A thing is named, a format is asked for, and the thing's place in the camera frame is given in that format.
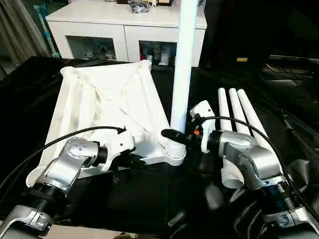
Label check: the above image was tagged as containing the white plastic table leg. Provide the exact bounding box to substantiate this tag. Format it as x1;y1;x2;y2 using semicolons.
165;0;199;160
217;87;245;189
228;88;253;135
236;89;272;148

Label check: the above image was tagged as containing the white plastic table top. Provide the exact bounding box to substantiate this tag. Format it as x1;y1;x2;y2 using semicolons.
26;61;187;188

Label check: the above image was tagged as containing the black work mat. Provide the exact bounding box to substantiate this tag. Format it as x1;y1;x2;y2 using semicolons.
0;56;319;239

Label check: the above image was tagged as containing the dark item on cabinet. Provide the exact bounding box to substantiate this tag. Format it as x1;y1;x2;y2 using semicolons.
128;0;151;14

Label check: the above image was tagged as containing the white glass-door cabinet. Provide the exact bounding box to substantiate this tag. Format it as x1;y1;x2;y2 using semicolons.
45;0;208;68

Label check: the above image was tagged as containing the grey curtain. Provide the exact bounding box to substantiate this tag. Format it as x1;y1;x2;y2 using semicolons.
0;0;62;75

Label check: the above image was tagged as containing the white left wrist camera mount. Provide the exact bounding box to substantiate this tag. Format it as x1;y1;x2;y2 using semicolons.
99;130;137;173

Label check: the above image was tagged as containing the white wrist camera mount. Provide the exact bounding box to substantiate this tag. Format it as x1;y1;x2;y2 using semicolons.
99;130;137;173
189;100;216;154

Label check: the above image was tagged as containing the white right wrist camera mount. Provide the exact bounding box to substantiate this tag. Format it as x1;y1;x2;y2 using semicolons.
189;100;216;154

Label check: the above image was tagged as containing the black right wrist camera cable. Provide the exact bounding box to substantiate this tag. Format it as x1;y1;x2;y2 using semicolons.
196;116;319;218

